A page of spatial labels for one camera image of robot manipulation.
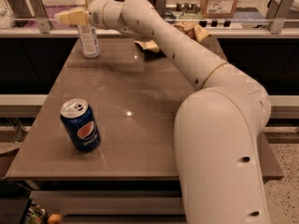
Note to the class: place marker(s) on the cardboard box with label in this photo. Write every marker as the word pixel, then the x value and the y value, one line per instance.
pixel 218 8

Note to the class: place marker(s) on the right metal railing bracket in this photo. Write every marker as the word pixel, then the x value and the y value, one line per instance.
pixel 277 14

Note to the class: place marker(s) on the grey table drawer base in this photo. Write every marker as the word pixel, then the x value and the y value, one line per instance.
pixel 113 201

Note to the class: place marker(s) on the purple plastic crate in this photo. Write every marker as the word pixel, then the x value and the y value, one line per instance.
pixel 51 11

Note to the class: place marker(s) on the metal railing bracket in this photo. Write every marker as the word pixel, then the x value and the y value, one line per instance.
pixel 160 7
pixel 41 16
pixel 277 14

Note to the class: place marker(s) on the blue pepsi can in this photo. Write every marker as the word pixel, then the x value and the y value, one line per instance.
pixel 79 122

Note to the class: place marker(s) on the brown chip bag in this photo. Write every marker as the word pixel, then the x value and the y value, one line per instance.
pixel 191 29

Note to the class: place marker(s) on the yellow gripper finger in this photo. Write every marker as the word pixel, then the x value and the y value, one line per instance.
pixel 75 16

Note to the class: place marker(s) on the left metal railing bracket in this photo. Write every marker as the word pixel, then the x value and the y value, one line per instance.
pixel 41 16

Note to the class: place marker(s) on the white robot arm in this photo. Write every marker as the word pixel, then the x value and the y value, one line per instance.
pixel 216 128

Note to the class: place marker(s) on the clear plastic water bottle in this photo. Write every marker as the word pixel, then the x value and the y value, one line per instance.
pixel 86 32

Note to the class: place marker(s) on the middle metal railing bracket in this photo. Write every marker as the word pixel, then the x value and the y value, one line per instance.
pixel 160 7

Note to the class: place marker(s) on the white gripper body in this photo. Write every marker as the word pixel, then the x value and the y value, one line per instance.
pixel 94 13

